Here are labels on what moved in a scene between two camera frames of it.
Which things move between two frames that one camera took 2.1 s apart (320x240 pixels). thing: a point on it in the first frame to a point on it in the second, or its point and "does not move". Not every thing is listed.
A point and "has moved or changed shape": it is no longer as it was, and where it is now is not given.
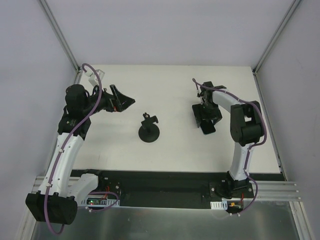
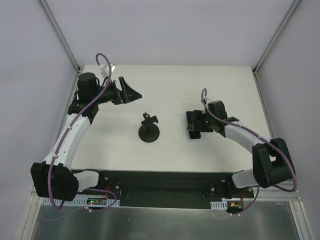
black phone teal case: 207,127 has moved or changed shape
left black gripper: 113,100 to 120,90
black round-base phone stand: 149,131 does not move
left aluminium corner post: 61,38 does not move
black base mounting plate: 174,189 does not move
